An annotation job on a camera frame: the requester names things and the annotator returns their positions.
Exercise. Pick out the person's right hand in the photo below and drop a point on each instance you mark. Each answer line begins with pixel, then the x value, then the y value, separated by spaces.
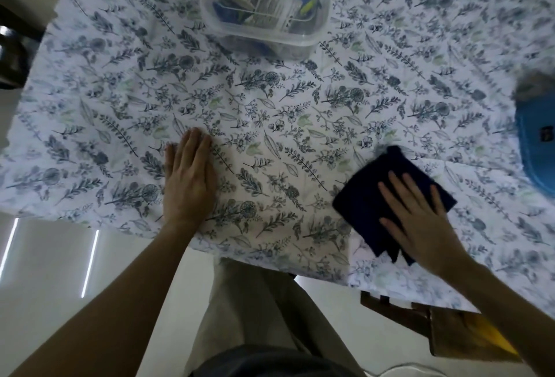
pixel 427 236

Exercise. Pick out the person's left forearm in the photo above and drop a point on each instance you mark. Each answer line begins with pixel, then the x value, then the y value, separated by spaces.
pixel 121 303

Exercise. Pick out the person's right little finger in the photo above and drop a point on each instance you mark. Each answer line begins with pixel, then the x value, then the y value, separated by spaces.
pixel 438 209

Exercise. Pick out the dark furniture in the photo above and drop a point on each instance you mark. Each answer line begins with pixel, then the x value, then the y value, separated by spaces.
pixel 15 51

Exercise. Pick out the yellow seat pad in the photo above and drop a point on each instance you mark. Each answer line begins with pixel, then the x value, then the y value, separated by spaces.
pixel 494 335

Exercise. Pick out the person's right thumb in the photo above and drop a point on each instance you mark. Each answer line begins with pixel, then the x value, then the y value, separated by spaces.
pixel 393 231

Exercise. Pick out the person's left middle finger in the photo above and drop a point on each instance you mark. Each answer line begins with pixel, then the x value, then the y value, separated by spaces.
pixel 195 151

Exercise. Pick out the person's left hand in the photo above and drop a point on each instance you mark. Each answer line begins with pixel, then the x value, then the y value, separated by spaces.
pixel 188 190

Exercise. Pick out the dark navy cloth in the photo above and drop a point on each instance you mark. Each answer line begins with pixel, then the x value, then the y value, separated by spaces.
pixel 368 190

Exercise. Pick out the blue plastic container lid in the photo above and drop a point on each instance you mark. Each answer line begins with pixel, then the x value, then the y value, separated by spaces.
pixel 540 142

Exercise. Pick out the brown wooden chair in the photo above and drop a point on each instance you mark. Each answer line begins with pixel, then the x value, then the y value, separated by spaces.
pixel 446 333

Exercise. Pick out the person's right forearm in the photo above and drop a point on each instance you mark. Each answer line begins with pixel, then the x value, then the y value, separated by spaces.
pixel 507 311

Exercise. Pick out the white floral tablecloth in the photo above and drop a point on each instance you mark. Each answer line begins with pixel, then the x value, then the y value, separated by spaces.
pixel 303 121

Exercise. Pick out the dark grey shirt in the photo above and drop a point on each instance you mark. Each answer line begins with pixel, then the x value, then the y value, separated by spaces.
pixel 269 363

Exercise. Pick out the beige trousers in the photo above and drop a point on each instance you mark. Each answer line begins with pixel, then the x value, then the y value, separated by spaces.
pixel 256 303

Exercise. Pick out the person's right middle finger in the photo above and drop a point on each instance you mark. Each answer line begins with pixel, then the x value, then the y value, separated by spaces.
pixel 406 192

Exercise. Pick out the clear plastic storage container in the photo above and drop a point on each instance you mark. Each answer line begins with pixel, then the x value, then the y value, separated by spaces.
pixel 225 29

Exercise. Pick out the person's left little finger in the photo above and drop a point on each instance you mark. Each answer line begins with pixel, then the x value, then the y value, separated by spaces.
pixel 169 160

